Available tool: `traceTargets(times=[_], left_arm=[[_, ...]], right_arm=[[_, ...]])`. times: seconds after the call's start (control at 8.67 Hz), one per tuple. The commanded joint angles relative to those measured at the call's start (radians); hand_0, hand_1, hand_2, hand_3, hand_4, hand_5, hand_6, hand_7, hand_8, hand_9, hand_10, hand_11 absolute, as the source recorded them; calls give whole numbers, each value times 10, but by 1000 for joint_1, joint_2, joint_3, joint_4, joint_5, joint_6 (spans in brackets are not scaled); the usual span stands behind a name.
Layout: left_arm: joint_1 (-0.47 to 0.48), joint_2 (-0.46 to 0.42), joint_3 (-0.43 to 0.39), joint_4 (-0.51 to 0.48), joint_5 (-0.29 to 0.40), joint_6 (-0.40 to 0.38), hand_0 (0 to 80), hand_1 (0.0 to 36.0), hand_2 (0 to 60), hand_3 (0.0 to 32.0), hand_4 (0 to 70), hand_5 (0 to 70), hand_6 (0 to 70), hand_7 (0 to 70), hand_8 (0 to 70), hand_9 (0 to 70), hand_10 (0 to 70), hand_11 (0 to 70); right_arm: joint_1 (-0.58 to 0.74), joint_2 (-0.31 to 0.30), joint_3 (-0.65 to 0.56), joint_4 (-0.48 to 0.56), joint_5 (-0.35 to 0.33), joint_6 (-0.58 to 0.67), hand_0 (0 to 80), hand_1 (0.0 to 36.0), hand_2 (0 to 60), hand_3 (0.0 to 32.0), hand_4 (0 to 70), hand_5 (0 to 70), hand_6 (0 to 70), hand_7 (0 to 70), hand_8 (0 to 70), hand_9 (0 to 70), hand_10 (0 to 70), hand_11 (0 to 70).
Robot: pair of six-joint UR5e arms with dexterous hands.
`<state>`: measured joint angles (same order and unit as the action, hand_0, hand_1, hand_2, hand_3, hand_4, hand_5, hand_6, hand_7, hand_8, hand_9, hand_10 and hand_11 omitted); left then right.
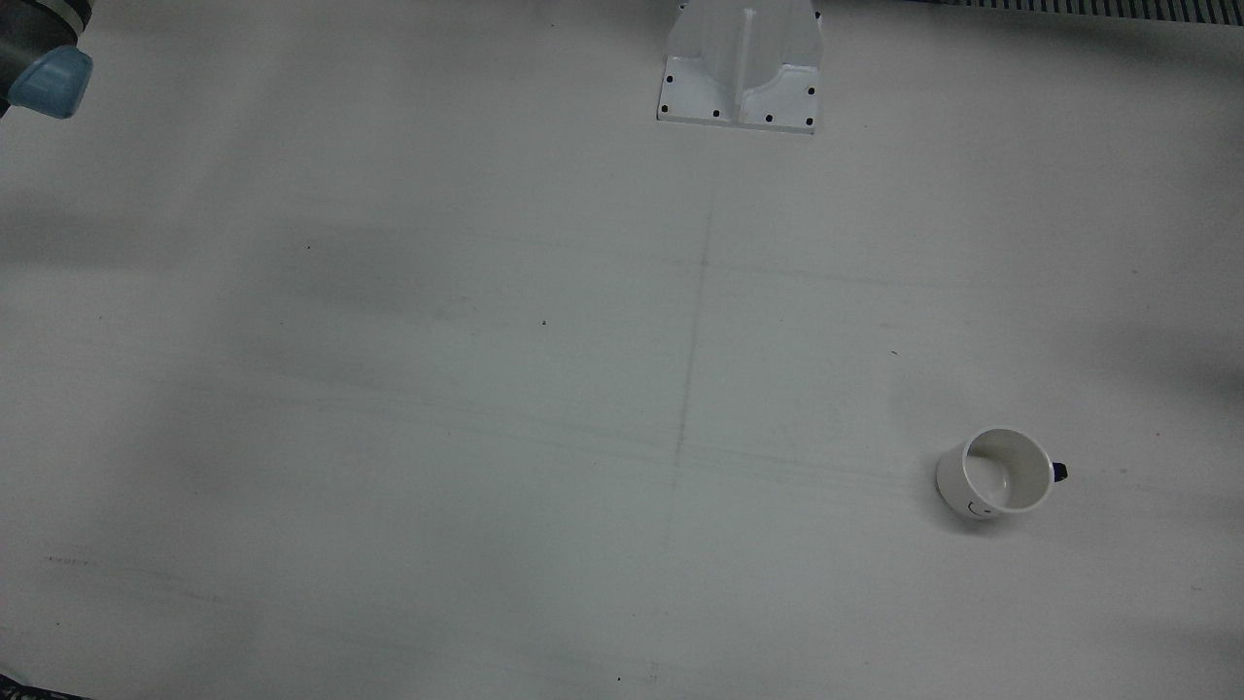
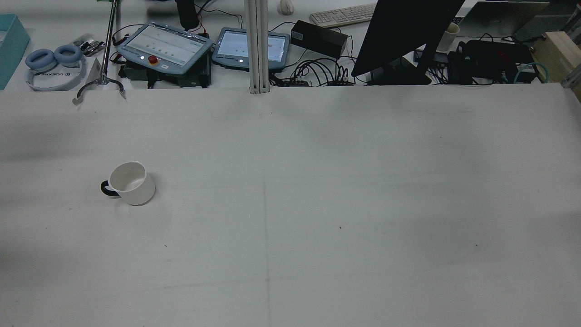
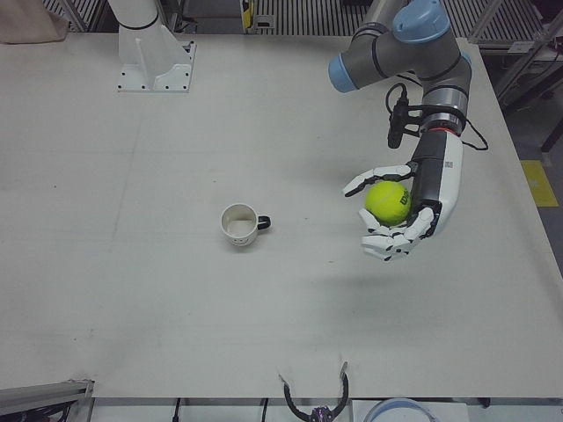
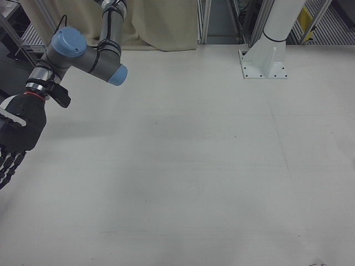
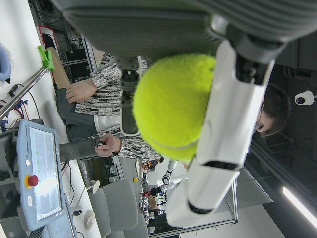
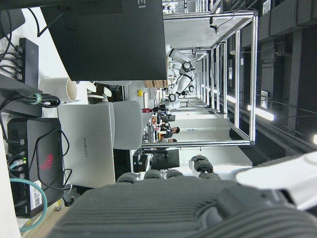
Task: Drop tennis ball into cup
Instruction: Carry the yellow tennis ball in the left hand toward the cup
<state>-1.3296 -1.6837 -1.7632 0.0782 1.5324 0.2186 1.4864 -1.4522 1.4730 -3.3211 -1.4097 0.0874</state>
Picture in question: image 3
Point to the beige cloth bag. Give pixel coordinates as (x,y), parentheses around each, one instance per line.
(26,19)

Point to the blue white robot joint cap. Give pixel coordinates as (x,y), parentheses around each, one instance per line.
(396,411)

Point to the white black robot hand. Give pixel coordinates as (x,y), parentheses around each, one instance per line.
(442,176)

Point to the yellow tennis ball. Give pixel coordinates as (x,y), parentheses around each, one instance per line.
(388,203)

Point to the aluminium frame profile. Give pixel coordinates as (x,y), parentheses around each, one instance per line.
(39,393)

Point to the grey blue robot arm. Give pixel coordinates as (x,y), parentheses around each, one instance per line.
(409,53)

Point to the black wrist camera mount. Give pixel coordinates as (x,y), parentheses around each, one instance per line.
(398,123)

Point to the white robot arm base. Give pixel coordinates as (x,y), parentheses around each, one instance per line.
(149,48)

